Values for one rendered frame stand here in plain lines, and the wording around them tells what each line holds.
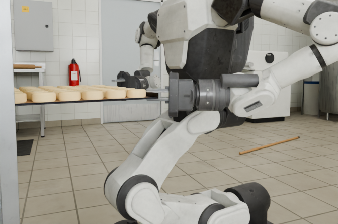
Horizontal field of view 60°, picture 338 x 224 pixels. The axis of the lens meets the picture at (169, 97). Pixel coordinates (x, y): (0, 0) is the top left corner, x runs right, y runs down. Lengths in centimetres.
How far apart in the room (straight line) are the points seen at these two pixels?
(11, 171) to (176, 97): 41
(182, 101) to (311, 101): 576
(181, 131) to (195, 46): 28
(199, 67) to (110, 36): 406
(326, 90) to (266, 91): 499
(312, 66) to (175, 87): 34
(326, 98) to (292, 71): 497
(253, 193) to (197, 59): 63
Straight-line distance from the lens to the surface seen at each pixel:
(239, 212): 120
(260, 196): 134
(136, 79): 130
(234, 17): 89
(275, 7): 84
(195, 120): 98
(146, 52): 147
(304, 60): 78
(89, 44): 487
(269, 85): 77
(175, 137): 96
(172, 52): 103
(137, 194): 91
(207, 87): 77
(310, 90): 645
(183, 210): 109
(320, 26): 77
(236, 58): 107
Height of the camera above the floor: 84
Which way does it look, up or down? 5 degrees down
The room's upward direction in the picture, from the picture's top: straight up
